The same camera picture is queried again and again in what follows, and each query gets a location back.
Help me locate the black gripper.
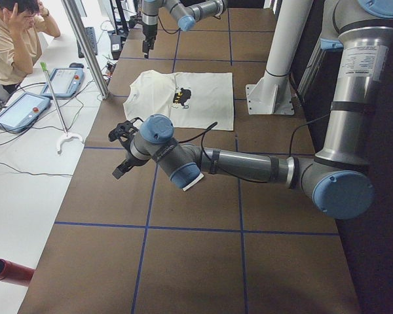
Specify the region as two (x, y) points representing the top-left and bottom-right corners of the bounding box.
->
(142, 32), (157, 58)
(112, 149), (141, 179)

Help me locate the cream long-sleeve cat shirt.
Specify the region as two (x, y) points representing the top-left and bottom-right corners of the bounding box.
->
(124, 70), (234, 131)

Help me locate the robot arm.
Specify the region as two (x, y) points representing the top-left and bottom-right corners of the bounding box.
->
(109, 1), (393, 219)
(141, 0), (228, 59)

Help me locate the black keyboard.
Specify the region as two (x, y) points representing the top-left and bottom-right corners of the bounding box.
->
(77, 27), (98, 58)

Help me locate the reach stick with white hook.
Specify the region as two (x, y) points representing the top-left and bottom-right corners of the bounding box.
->
(40, 62), (84, 154)

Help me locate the black computer mouse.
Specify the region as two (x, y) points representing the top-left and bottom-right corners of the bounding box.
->
(69, 62), (84, 68)

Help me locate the far blue teach pendant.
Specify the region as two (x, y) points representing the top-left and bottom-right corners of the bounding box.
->
(47, 67), (84, 99)

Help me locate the blue teach pendant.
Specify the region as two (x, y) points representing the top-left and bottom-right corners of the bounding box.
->
(47, 67), (84, 99)
(0, 92), (50, 133)

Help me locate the near blue teach pendant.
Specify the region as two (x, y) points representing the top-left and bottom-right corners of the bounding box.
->
(0, 92), (50, 133)

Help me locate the person in beige shirt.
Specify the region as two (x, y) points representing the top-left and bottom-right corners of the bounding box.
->
(0, 0), (61, 94)

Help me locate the red cylinder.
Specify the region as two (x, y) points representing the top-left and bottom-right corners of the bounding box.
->
(0, 258), (35, 287)

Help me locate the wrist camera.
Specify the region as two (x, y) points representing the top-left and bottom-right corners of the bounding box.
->
(108, 117), (143, 148)

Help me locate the grey aluminium post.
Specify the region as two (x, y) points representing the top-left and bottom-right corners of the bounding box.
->
(62, 0), (109, 99)

